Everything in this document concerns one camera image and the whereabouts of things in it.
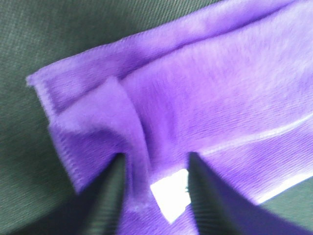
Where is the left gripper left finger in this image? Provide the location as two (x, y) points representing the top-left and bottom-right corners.
(32, 153), (125, 235)

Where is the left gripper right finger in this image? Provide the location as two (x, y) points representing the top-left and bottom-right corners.
(188, 152), (312, 235)

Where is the purple microfiber towel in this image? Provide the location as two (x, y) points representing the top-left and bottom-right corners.
(27, 0), (313, 235)

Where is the white towel label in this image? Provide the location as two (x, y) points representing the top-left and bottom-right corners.
(150, 169), (191, 224)

